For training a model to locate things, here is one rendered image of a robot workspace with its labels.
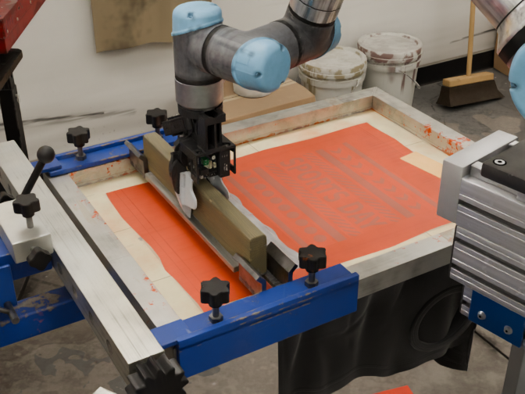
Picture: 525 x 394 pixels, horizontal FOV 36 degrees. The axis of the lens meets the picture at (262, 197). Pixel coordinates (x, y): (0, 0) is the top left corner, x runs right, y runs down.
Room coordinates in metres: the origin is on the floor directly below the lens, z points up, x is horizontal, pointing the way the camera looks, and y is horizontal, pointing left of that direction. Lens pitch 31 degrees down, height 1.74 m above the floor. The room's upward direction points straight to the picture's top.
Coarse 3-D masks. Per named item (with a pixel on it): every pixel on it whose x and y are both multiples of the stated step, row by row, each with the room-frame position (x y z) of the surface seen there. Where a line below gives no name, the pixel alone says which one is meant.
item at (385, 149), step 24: (288, 144) 1.52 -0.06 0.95; (312, 144) 1.52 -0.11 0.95; (336, 144) 1.52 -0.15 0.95; (360, 144) 1.52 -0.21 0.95; (384, 144) 1.52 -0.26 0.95; (240, 168) 1.42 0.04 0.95; (120, 192) 1.32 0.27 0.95; (144, 192) 1.32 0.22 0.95; (144, 216) 1.24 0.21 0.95; (168, 216) 1.24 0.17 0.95; (168, 240) 1.16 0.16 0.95
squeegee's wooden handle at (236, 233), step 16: (144, 144) 1.35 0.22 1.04; (160, 144) 1.32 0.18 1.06; (160, 160) 1.29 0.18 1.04; (160, 176) 1.29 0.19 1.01; (208, 192) 1.14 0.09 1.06; (208, 208) 1.13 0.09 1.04; (224, 208) 1.10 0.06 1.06; (208, 224) 1.13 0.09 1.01; (224, 224) 1.08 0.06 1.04; (240, 224) 1.05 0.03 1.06; (224, 240) 1.08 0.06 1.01; (240, 240) 1.03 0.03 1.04; (256, 240) 1.01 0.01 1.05; (256, 256) 1.01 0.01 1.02
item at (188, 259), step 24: (408, 168) 1.42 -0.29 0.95; (432, 192) 1.32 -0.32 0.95; (264, 216) 1.24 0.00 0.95; (432, 216) 1.24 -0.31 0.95; (192, 240) 1.16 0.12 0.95; (288, 240) 1.16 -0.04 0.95; (360, 240) 1.16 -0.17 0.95; (384, 240) 1.16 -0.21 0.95; (168, 264) 1.09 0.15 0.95; (192, 264) 1.09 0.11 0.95; (216, 264) 1.09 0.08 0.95; (336, 264) 1.09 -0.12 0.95; (192, 288) 1.03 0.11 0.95; (240, 288) 1.03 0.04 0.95
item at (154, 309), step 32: (352, 96) 1.69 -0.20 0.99; (384, 96) 1.69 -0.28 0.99; (224, 128) 1.52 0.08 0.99; (256, 128) 1.54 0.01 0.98; (288, 128) 1.58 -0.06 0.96; (416, 128) 1.56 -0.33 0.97; (448, 128) 1.52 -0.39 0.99; (128, 160) 1.40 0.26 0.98; (64, 192) 1.26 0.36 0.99; (96, 224) 1.16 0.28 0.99; (128, 256) 1.06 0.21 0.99; (384, 256) 1.06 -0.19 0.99; (416, 256) 1.06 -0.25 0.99; (448, 256) 1.09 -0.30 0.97; (128, 288) 0.98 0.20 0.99; (160, 320) 0.91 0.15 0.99
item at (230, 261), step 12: (156, 180) 1.30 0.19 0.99; (168, 192) 1.25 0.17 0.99; (180, 216) 1.19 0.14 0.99; (192, 216) 1.18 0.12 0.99; (192, 228) 1.15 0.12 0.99; (204, 228) 1.14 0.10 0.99; (204, 240) 1.11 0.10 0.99; (216, 240) 1.10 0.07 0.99; (216, 252) 1.07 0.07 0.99; (228, 264) 1.04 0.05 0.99
